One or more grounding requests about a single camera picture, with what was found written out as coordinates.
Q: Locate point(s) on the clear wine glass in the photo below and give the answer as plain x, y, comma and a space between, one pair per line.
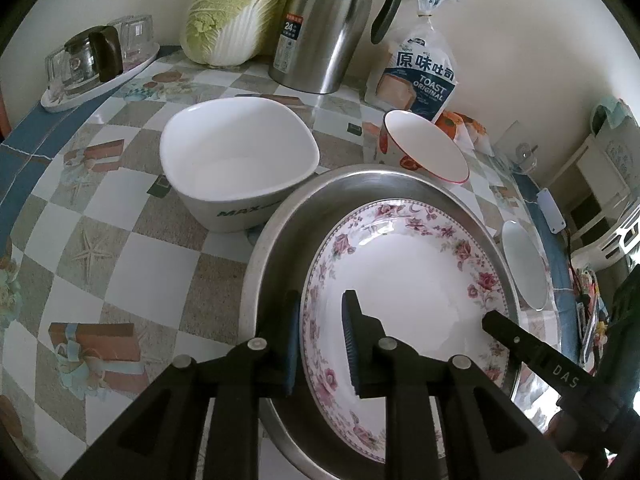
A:
527, 157

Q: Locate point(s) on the white square bowl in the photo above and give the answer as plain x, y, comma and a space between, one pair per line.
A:
225, 160

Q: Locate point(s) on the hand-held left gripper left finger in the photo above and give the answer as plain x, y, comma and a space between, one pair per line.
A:
291, 350

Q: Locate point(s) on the red fruit print bowl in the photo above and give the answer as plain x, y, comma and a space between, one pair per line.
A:
425, 145

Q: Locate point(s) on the white power adapter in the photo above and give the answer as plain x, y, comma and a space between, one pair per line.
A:
552, 210

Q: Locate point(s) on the white orange snack packet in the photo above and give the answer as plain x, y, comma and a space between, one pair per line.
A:
477, 135

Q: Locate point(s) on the upturned clear glass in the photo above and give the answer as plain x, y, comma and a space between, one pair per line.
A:
137, 35
55, 67
114, 26

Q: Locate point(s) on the glass pitcher with dark lid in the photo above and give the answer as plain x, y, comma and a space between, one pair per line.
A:
107, 55

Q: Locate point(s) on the stainless steel thermos jug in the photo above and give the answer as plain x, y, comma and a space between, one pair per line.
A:
325, 25

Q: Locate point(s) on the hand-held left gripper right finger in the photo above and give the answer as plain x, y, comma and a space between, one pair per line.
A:
350, 350

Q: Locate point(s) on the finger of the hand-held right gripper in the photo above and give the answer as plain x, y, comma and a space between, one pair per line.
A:
530, 350

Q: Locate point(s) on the tall clear drinking glass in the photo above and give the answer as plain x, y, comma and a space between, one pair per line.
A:
510, 140

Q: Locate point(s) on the round pink floral plate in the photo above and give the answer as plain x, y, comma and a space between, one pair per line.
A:
400, 270

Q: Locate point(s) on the small white bowl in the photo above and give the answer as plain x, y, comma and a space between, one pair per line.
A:
522, 265

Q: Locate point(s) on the white oval tray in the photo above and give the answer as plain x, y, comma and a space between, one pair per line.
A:
60, 104

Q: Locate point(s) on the bag of toast bread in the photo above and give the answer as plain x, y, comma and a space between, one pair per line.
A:
420, 80

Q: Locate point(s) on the large stainless steel basin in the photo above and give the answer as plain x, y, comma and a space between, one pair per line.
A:
290, 240

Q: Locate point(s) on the napa cabbage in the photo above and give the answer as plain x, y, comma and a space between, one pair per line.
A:
230, 15

